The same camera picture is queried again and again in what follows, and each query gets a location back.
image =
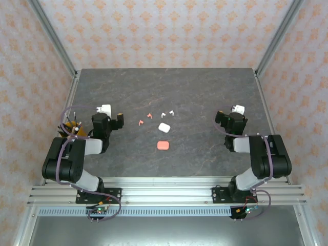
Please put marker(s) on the white marker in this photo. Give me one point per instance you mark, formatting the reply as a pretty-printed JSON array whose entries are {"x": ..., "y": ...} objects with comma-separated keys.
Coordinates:
[{"x": 74, "y": 130}]

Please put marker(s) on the black marker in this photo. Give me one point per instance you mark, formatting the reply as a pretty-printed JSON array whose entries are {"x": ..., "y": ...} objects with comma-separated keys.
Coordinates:
[{"x": 62, "y": 128}]

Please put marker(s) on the pink earbud charging case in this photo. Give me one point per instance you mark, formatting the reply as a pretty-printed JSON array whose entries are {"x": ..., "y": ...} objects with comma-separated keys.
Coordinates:
[{"x": 163, "y": 145}]

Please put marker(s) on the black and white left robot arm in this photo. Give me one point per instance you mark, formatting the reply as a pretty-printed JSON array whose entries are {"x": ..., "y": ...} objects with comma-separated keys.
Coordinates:
[{"x": 74, "y": 164}]

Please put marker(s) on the green controller board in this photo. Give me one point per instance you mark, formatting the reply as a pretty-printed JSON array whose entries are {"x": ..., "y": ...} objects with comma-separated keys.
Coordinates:
[
  {"x": 98, "y": 210},
  {"x": 247, "y": 210}
]

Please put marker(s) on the aluminium frame post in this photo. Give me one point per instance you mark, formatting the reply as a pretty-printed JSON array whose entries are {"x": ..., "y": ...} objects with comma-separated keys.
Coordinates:
[
  {"x": 277, "y": 38},
  {"x": 55, "y": 38}
]

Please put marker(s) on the white earbud charging case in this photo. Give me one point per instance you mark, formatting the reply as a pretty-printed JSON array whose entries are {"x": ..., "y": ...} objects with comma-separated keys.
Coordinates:
[{"x": 164, "y": 127}]

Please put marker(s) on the aluminium mounting rail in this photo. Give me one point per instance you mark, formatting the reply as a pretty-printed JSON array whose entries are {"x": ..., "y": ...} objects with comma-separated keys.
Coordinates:
[{"x": 166, "y": 192}]

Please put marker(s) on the aluminium side rail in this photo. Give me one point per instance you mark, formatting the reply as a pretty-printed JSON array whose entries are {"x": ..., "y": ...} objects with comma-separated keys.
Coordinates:
[
  {"x": 265, "y": 102},
  {"x": 71, "y": 88}
]

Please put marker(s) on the grey metal panel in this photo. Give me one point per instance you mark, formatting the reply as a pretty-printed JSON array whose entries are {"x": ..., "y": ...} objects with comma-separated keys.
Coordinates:
[{"x": 164, "y": 230}]

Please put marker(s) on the yellow pen cup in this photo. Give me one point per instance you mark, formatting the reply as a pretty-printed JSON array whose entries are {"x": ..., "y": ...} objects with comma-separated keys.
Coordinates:
[{"x": 82, "y": 131}]

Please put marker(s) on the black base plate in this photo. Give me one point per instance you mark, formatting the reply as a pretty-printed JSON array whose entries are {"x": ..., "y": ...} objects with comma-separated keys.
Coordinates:
[
  {"x": 220, "y": 194},
  {"x": 112, "y": 194}
]

